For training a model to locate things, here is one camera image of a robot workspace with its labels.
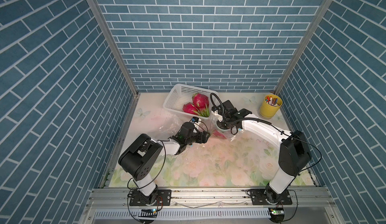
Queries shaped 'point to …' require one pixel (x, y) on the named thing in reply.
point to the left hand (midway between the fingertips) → (209, 135)
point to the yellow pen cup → (270, 105)
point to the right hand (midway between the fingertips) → (220, 125)
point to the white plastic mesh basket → (178, 96)
